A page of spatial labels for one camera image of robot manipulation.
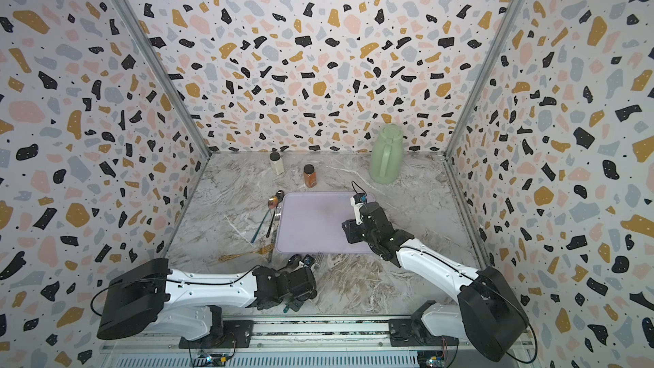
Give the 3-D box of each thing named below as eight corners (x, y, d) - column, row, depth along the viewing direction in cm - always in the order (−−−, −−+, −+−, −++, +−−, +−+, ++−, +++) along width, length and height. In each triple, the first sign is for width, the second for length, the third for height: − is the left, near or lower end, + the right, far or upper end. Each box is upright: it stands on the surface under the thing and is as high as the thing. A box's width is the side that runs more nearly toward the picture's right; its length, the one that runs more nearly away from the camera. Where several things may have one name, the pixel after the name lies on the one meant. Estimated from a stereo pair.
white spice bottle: (273, 175, 115) (268, 159, 108) (275, 167, 118) (270, 151, 111) (283, 175, 115) (279, 159, 108) (285, 167, 118) (281, 152, 111)
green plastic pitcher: (366, 189, 111) (372, 147, 92) (375, 147, 129) (382, 104, 110) (391, 194, 110) (402, 152, 91) (397, 151, 127) (407, 108, 108)
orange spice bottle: (304, 184, 113) (301, 168, 105) (311, 178, 116) (309, 162, 107) (311, 189, 111) (309, 173, 103) (318, 183, 114) (317, 167, 106)
